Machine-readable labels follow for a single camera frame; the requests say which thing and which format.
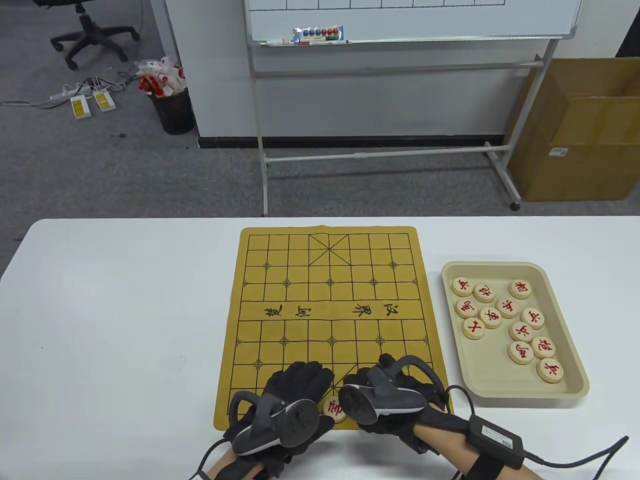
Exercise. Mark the person's right hand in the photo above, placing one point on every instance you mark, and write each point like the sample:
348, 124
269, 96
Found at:
395, 426

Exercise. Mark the person's left hand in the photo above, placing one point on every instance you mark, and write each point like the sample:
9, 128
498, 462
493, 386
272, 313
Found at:
300, 380

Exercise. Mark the round wooden chess piece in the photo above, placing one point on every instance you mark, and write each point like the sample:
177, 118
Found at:
331, 407

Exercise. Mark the group of Chinese chess pieces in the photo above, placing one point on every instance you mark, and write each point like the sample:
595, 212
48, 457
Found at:
462, 286

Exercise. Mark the person's left forearm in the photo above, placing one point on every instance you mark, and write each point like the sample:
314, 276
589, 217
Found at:
219, 467

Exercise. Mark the yellow chess board mat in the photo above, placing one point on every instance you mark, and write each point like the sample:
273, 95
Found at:
300, 350

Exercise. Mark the black white handheld controller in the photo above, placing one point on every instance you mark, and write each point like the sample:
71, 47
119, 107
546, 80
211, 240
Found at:
300, 425
357, 405

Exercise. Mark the black flat glove band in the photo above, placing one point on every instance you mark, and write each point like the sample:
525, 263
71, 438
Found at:
450, 422

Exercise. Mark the black rectangular wrist box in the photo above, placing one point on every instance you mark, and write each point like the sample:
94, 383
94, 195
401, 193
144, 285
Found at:
495, 440

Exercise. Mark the beige plastic tray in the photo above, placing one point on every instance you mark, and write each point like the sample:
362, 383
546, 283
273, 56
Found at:
490, 370

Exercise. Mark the black trash bin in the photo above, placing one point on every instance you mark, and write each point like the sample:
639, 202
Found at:
175, 115

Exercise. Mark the brown cardboard box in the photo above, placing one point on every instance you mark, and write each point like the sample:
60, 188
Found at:
575, 175

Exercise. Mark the white red plastic trash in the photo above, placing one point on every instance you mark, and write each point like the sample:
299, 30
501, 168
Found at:
160, 77

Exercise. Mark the red white whiteboard marker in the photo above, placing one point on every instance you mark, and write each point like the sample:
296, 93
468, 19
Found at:
312, 43

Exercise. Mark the yellow white power strip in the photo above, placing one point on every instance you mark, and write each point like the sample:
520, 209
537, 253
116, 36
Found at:
104, 101
80, 106

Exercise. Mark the pack of coloured magnets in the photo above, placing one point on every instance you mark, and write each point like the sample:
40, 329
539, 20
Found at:
320, 33

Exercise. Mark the whiteboard on metal stand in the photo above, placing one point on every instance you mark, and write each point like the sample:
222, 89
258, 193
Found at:
400, 20

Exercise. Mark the black office chair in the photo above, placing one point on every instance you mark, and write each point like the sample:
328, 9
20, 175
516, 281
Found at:
86, 25

